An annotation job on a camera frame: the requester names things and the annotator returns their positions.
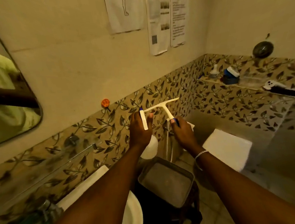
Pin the person's left hand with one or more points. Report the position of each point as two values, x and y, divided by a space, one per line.
138 133

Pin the person's right hand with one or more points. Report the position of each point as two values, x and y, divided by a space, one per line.
184 135

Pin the person's left thumb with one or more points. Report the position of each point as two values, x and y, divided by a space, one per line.
151 120

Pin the person's right thumb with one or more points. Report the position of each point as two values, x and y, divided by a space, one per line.
173 122

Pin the white strip with blue tip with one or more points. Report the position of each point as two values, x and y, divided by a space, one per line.
143 120

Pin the white squeegee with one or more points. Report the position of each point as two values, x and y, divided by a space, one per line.
165 106

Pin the person's right forearm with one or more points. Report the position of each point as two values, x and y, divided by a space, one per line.
245 192

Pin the person's left forearm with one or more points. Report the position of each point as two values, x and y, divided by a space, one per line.
100 196

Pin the metal tray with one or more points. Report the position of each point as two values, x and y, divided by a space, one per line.
167 181

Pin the white toilet cistern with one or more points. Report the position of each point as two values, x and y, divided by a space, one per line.
228 149

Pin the small white bottle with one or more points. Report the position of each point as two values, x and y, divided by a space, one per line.
213 71

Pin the blue and white container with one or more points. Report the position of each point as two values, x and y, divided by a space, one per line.
230 75

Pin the clear plastic box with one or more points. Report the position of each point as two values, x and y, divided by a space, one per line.
252 80

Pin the dark wooden stool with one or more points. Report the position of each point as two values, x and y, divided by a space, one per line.
171 218

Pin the paper sheet with photos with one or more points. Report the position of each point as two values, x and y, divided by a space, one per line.
158 23

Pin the white wash basin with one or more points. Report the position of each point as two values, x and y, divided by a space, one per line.
131 219

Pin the paper sheet with text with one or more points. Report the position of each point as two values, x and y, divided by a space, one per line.
178 19

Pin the white handheld device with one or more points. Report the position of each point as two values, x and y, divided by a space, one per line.
272 84

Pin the white paper sheet with drawing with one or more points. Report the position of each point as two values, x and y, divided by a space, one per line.
124 10

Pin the black brush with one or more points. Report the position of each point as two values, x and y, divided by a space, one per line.
286 91

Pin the orange wall hook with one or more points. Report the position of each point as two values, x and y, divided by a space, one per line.
105 103

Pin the round dark wall fixture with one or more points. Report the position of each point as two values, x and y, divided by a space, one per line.
263 49

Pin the glass wall shelf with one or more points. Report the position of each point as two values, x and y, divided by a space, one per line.
45 172

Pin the wall mirror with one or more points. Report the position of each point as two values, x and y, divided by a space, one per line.
3 94

